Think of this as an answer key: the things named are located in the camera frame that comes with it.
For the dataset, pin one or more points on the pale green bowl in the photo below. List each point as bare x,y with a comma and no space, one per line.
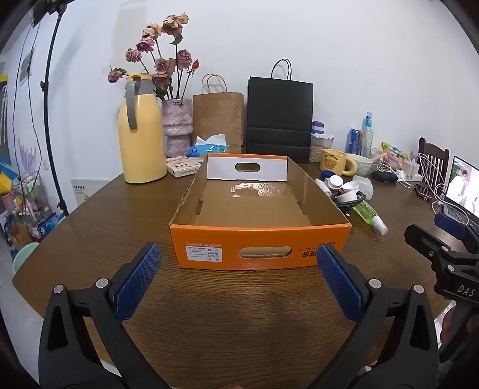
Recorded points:
361,162

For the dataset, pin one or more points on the brown paper bag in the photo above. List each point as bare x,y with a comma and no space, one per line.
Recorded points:
219,116

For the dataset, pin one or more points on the pink ceramic vase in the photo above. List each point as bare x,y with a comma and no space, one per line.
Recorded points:
176,123

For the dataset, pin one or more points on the green spray bottle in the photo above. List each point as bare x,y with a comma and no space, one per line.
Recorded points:
365,211

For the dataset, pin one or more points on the blue tissue pack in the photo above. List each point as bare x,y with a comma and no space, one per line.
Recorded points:
205,149

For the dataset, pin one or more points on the white plastic bottle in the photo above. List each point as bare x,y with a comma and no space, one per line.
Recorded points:
322,186

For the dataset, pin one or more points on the storage rack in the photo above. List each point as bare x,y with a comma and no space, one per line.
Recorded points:
30,202

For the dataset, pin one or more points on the clear glass bottle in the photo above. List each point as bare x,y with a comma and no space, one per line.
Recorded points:
367,138

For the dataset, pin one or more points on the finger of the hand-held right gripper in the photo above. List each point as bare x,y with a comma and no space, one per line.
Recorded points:
449,224
421,239

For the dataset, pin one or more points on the mint green stool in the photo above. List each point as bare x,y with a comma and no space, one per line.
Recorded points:
24,256

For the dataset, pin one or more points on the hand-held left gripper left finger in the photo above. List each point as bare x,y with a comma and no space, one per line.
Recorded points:
138,280

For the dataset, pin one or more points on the wall picture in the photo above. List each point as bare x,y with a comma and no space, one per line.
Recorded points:
26,67

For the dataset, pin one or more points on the dark wooden chair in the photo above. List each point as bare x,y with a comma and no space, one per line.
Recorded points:
443,157

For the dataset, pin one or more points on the black light stand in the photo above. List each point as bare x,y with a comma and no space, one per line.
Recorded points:
48,112

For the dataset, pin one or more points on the white labelled box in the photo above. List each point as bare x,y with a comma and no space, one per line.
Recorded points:
84,189

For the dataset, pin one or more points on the translucent plastic container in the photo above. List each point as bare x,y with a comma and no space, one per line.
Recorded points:
365,185

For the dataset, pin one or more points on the person's right hand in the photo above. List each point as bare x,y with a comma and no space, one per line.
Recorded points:
447,331

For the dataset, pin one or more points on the laptop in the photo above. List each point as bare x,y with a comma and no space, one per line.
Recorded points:
464,183

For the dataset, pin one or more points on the black paper bag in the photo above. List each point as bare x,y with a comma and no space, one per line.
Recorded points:
278,112

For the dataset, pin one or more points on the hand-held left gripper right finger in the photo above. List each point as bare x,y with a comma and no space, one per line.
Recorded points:
340,288

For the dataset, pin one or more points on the yellow green snack packet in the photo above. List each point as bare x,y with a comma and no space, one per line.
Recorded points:
393,149

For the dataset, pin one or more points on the white plastic lid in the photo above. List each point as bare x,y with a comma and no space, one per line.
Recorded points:
350,186

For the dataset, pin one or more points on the blue plastic lid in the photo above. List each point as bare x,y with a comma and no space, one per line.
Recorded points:
325,174

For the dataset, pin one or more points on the black phone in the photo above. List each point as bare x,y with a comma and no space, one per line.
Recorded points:
421,189

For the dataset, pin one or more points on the blue drink can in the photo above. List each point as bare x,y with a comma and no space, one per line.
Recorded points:
352,142

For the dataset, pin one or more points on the dried rose bouquet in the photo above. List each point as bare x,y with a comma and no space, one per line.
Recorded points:
164,67

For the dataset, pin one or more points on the pink packet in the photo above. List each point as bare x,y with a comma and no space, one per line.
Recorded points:
393,161

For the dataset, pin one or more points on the yellow bear mug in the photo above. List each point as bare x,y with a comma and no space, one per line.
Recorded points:
333,161

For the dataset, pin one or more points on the orange cardboard box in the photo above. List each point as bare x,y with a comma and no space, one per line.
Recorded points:
258,209

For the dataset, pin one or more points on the clear food container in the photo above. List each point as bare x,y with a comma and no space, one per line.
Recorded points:
318,149

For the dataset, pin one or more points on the dark blue pouch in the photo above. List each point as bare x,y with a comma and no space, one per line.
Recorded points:
383,176

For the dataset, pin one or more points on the small white carton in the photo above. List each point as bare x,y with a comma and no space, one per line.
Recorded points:
183,166

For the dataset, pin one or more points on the yellow thermos jug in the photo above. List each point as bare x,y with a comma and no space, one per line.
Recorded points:
142,149

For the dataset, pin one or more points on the white charger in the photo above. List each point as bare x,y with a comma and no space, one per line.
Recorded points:
411,168

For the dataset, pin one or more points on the purple white jar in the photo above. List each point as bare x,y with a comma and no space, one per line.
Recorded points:
318,127

